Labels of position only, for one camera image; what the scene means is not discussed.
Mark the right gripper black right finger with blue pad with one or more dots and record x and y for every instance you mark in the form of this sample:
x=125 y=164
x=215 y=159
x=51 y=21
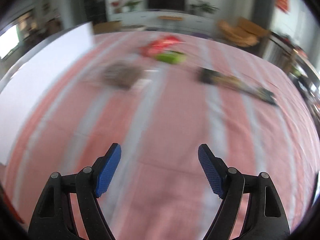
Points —
x=265 y=217

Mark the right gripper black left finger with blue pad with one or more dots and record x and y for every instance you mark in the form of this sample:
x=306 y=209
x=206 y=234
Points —
x=53 y=215

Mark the long black gummy candy packet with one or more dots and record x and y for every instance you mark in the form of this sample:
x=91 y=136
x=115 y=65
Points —
x=215 y=78

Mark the red grey striped tablecloth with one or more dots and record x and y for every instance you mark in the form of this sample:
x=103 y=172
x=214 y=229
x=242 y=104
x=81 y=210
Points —
x=159 y=190

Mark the white storage box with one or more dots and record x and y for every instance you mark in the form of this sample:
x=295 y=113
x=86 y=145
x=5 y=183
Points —
x=25 y=82

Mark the green snack packet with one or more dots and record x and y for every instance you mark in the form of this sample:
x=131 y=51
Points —
x=171 y=57

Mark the orange lounge chair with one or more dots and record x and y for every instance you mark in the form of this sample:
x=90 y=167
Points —
x=244 y=34

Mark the red snack packet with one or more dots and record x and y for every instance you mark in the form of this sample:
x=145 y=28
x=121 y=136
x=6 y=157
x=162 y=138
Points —
x=159 y=45

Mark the cardboard box on floor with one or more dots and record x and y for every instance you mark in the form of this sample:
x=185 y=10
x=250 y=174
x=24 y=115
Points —
x=107 y=27

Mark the red flower arrangement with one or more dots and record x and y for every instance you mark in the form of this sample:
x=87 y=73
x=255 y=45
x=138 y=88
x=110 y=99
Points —
x=116 y=6

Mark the small wooden side table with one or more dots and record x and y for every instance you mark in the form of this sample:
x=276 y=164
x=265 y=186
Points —
x=165 y=19

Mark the green potted plant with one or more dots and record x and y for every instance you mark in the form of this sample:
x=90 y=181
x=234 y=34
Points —
x=203 y=7

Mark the white tv cabinet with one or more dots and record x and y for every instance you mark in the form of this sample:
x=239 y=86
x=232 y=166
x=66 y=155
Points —
x=191 y=23

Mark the green plant white vase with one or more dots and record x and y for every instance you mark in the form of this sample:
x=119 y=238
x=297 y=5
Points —
x=131 y=5

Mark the black flat television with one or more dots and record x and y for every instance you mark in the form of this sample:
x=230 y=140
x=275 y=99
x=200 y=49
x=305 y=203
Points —
x=175 y=5

